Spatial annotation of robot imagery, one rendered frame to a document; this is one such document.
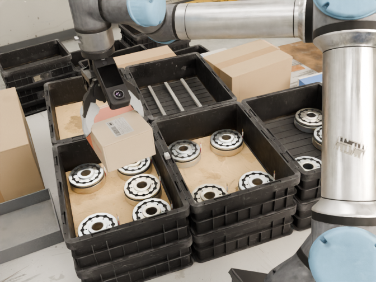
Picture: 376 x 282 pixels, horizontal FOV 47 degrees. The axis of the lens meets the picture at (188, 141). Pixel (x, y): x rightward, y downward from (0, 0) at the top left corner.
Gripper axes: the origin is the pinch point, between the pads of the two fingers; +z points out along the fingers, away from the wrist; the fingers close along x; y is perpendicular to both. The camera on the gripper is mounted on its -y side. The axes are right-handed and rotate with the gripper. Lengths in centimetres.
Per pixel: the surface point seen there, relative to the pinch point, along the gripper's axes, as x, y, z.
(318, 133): -62, -5, 24
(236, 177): -30.8, -5.0, 26.6
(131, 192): -1.3, 2.7, 23.8
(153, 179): -8.8, 4.1, 23.7
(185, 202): -9.0, -15.3, 16.7
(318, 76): -96, 31, 30
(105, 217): 8.0, -2.1, 23.8
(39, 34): -34, 327, 95
